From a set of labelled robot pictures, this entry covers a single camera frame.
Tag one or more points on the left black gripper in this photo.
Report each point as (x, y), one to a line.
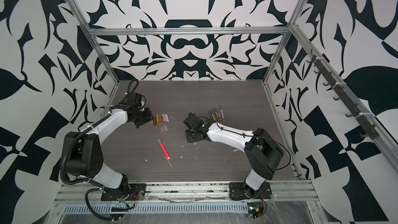
(149, 116)

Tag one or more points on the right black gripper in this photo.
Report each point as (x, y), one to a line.
(188, 137)

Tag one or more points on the red marker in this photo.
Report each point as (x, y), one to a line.
(165, 152)

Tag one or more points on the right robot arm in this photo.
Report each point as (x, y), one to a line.
(265, 155)

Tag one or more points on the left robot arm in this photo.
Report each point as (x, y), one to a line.
(82, 158)

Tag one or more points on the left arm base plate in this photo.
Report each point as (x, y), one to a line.
(132, 192)

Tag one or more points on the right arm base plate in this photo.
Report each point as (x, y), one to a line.
(241, 191)

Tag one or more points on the white cable duct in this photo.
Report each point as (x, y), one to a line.
(175, 208)

